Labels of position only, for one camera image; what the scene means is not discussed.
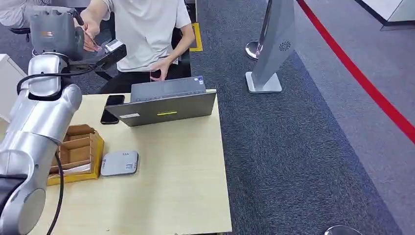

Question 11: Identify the person's right hand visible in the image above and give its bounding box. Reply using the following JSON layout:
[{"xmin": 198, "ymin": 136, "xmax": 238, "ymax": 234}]
[{"xmin": 79, "ymin": 9, "xmax": 101, "ymax": 53}]

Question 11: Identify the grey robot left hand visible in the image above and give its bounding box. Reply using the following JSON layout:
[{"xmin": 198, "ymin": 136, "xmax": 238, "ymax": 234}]
[{"xmin": 29, "ymin": 7, "xmax": 86, "ymax": 62}]

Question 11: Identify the person's left hand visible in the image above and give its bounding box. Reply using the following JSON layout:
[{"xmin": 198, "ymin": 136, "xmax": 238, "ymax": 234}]
[{"xmin": 149, "ymin": 57, "xmax": 172, "ymax": 82}]

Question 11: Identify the black chair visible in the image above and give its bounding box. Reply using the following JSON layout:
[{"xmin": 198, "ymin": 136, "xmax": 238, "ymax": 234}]
[{"xmin": 171, "ymin": 0, "xmax": 199, "ymax": 80}]

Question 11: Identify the person in white shirt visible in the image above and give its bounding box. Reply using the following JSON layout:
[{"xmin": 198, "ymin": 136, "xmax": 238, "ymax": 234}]
[{"xmin": 73, "ymin": 0, "xmax": 196, "ymax": 95}]

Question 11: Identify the grey laptop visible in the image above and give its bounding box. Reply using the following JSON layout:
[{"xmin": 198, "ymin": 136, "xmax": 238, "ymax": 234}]
[{"xmin": 104, "ymin": 75, "xmax": 217, "ymax": 127}]

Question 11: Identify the person in grey trousers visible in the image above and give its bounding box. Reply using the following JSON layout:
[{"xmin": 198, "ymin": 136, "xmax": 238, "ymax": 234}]
[{"xmin": 0, "ymin": 0, "xmax": 53, "ymax": 29}]

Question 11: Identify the black smartphone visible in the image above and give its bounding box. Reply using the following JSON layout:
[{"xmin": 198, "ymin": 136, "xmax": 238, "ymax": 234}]
[{"xmin": 99, "ymin": 94, "xmax": 126, "ymax": 125}]

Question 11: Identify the white board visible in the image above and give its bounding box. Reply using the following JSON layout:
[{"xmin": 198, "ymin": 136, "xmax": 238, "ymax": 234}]
[{"xmin": 0, "ymin": 53, "xmax": 27, "ymax": 123}]

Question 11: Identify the grey square card reader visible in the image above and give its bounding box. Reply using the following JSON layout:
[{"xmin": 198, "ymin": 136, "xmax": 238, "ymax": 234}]
[{"xmin": 99, "ymin": 150, "xmax": 139, "ymax": 177}]

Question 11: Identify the wooden card box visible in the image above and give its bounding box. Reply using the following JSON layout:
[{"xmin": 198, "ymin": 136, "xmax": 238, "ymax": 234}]
[{"xmin": 46, "ymin": 123, "xmax": 105, "ymax": 187}]

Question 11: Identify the grey kiosk stand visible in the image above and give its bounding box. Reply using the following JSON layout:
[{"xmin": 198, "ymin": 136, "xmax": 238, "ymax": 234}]
[{"xmin": 245, "ymin": 0, "xmax": 297, "ymax": 94}]

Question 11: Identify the printed card stack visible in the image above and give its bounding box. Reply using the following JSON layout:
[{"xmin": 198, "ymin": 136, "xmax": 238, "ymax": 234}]
[{"xmin": 48, "ymin": 163, "xmax": 92, "ymax": 178}]

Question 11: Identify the red floor tape line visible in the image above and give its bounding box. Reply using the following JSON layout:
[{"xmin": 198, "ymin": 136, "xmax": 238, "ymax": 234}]
[{"xmin": 296, "ymin": 0, "xmax": 415, "ymax": 145}]

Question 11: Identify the white platform with dark edge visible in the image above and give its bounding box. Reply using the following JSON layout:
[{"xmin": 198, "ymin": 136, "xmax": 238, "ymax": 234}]
[{"xmin": 354, "ymin": 0, "xmax": 415, "ymax": 32}]

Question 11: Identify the chrome stanchion base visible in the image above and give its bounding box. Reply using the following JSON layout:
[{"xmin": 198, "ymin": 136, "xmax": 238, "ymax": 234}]
[{"xmin": 323, "ymin": 225, "xmax": 364, "ymax": 235}]

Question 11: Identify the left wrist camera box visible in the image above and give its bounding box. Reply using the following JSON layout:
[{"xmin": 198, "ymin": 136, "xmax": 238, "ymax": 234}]
[{"xmin": 95, "ymin": 39, "xmax": 128, "ymax": 68}]

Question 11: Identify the black stool with chrome ring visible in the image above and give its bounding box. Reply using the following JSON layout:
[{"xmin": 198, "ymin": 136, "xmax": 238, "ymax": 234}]
[{"xmin": 9, "ymin": 27, "xmax": 32, "ymax": 43}]

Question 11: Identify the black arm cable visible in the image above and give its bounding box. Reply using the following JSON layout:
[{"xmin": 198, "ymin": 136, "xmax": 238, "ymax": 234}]
[
  {"xmin": 46, "ymin": 151, "xmax": 65, "ymax": 235},
  {"xmin": 16, "ymin": 63, "xmax": 105, "ymax": 95}
]

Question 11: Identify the chrome stanchion post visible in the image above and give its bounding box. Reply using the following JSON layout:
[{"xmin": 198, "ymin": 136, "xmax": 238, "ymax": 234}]
[{"xmin": 245, "ymin": 0, "xmax": 273, "ymax": 61}]

